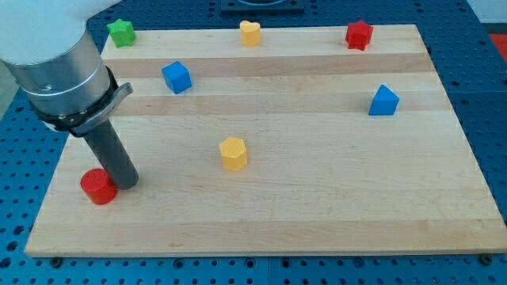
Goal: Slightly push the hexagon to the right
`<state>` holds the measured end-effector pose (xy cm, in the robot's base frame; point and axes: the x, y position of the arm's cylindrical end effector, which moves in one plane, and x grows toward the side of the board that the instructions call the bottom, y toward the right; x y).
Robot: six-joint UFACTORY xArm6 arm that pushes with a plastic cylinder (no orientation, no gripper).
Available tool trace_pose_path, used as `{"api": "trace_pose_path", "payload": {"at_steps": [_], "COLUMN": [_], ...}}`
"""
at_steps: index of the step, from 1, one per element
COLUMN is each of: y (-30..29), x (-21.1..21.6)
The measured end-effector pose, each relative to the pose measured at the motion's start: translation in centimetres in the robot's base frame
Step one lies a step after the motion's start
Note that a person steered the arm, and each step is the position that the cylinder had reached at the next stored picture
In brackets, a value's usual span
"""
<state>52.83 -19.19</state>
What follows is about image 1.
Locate red star block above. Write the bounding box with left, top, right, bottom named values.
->
left=345, top=21, right=374, bottom=51

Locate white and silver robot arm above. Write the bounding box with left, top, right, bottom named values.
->
left=1, top=0, right=139, bottom=189

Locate yellow heart block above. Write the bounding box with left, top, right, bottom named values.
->
left=239, top=21, right=261, bottom=48

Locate red cylinder block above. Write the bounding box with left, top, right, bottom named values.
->
left=80, top=169, right=118, bottom=205

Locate blue triangle block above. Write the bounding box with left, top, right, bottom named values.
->
left=368, top=85, right=399, bottom=116

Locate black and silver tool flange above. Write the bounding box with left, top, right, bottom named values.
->
left=31, top=66, right=133, bottom=138

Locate blue cube block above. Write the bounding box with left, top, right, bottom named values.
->
left=162, top=61, right=193, bottom=94

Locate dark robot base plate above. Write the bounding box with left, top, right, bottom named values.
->
left=219, top=0, right=305, bottom=14

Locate green star block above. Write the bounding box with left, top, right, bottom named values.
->
left=107, top=19, right=136, bottom=48

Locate yellow hexagon block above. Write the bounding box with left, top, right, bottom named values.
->
left=219, top=137, right=248, bottom=172

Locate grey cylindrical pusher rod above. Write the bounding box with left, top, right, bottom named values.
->
left=84, top=120, right=139, bottom=190

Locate wooden board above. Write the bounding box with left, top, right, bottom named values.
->
left=25, top=25, right=506, bottom=257

